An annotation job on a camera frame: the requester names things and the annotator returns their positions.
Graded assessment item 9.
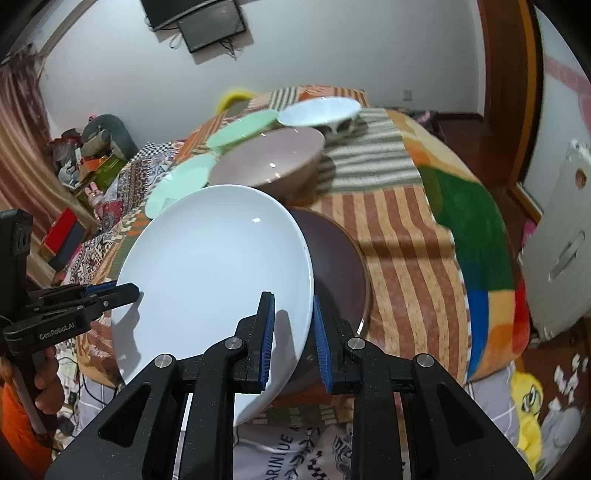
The yellow ring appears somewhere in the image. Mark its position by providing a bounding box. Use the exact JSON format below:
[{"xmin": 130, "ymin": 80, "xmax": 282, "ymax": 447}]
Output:
[{"xmin": 217, "ymin": 90, "xmax": 254, "ymax": 114}]

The yellow plush toy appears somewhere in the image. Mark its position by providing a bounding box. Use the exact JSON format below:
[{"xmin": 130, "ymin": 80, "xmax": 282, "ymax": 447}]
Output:
[{"xmin": 510, "ymin": 369, "xmax": 546, "ymax": 469}]

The pinkish brown bowl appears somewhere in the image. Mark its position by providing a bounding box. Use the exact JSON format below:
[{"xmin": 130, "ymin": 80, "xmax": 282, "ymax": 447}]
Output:
[{"xmin": 208, "ymin": 127, "xmax": 327, "ymax": 205}]

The pink bunny toy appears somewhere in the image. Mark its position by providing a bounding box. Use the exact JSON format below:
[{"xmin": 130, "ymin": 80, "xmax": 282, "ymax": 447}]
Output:
[{"xmin": 84, "ymin": 181, "xmax": 106, "ymax": 207}]

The mint green plate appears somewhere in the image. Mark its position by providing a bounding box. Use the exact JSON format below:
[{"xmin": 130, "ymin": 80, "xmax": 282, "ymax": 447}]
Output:
[{"xmin": 144, "ymin": 153, "xmax": 219, "ymax": 219}]

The white printed bedsheet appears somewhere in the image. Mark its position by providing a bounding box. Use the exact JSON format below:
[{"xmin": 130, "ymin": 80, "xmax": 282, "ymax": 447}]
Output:
[{"xmin": 76, "ymin": 360, "xmax": 522, "ymax": 480}]

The white bowl with dark dots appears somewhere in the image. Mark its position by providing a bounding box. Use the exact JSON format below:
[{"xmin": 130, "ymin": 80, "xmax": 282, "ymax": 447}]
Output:
[{"xmin": 277, "ymin": 97, "xmax": 363, "ymax": 136}]

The white plate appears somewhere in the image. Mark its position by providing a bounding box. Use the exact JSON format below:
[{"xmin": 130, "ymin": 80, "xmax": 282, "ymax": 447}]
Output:
[{"xmin": 111, "ymin": 185, "xmax": 315, "ymax": 428}]

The red box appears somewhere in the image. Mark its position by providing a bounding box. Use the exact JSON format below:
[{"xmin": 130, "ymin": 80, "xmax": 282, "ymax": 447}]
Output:
[{"xmin": 41, "ymin": 208, "xmax": 88, "ymax": 252}]

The mint green bowl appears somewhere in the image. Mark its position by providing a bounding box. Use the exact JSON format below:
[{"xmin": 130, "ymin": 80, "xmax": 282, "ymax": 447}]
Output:
[{"xmin": 205, "ymin": 110, "xmax": 280, "ymax": 155}]

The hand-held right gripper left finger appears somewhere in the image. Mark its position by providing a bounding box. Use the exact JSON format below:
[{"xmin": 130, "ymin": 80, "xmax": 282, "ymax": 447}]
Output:
[{"xmin": 44, "ymin": 291, "xmax": 277, "ymax": 480}]

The wooden door frame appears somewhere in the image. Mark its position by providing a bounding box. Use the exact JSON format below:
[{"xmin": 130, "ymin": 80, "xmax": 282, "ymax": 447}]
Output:
[{"xmin": 478, "ymin": 0, "xmax": 546, "ymax": 223}]

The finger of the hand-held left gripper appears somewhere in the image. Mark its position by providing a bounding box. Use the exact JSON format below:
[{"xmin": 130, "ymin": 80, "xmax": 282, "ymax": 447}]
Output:
[
  {"xmin": 25, "ymin": 284, "xmax": 118, "ymax": 315},
  {"xmin": 2, "ymin": 282, "xmax": 140, "ymax": 357}
]

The dark blue box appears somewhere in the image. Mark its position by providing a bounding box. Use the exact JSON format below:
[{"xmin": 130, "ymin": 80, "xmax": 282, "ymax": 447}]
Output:
[{"xmin": 44, "ymin": 240, "xmax": 84, "ymax": 274}]

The black wall device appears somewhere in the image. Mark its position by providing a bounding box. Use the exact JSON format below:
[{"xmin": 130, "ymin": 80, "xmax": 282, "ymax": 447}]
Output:
[{"xmin": 141, "ymin": 0, "xmax": 241, "ymax": 32}]

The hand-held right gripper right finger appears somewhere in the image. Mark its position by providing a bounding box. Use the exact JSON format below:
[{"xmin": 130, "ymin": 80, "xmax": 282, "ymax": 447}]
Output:
[{"xmin": 312, "ymin": 295, "xmax": 536, "ymax": 480}]

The person's left forearm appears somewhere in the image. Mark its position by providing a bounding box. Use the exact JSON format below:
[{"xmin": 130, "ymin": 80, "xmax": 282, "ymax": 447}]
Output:
[{"xmin": 0, "ymin": 381, "xmax": 52, "ymax": 468}]

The wall monitor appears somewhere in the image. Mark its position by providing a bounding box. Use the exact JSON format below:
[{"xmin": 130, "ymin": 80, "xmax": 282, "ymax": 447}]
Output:
[{"xmin": 178, "ymin": 2, "xmax": 247, "ymax": 54}]

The striped patchwork blanket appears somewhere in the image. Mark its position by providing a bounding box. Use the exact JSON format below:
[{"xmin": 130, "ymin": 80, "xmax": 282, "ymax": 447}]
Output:
[{"xmin": 76, "ymin": 85, "xmax": 532, "ymax": 428}]

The dark brown plate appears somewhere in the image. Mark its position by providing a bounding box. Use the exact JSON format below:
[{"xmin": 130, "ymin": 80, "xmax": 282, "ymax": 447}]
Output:
[{"xmin": 277, "ymin": 209, "xmax": 371, "ymax": 398}]

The person's left hand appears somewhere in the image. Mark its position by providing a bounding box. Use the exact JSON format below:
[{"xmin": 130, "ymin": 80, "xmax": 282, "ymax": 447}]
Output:
[{"xmin": 32, "ymin": 344, "xmax": 64, "ymax": 414}]

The striped brown curtain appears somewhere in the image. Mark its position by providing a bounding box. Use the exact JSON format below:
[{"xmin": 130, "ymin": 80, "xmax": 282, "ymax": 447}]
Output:
[{"xmin": 0, "ymin": 51, "xmax": 100, "ymax": 287}]

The checkered paisley quilt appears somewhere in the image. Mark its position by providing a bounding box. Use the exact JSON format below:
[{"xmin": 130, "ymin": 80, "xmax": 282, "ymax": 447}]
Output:
[{"xmin": 60, "ymin": 142, "xmax": 185, "ymax": 287}]

